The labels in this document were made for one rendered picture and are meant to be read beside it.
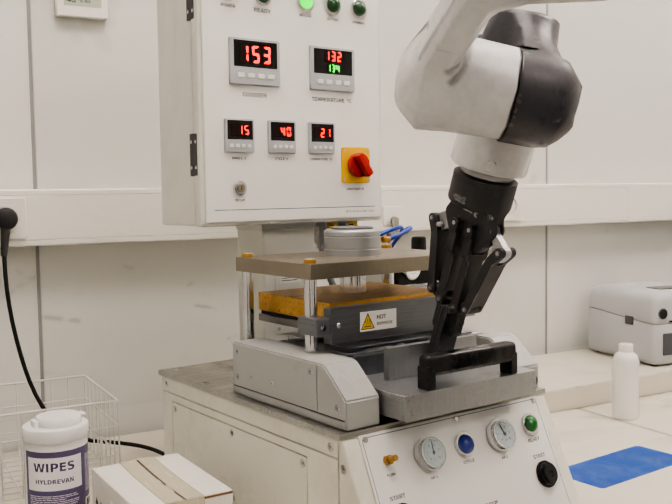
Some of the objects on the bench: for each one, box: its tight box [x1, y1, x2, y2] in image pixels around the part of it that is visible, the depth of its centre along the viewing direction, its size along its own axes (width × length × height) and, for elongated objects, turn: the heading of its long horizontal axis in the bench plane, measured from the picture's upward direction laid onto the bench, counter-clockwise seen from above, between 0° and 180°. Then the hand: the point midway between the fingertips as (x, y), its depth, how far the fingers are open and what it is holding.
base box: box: [162, 376, 581, 504], centre depth 123 cm, size 54×38×17 cm
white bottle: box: [612, 343, 639, 420], centre depth 169 cm, size 5×5×14 cm
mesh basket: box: [0, 375, 121, 502], centre depth 138 cm, size 22×26×13 cm
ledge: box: [532, 348, 672, 413], centre depth 193 cm, size 30×84×4 cm
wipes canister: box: [21, 409, 90, 504], centre depth 118 cm, size 9×9×15 cm
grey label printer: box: [589, 281, 672, 366], centre depth 207 cm, size 25×20×17 cm
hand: (445, 331), depth 106 cm, fingers closed, pressing on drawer
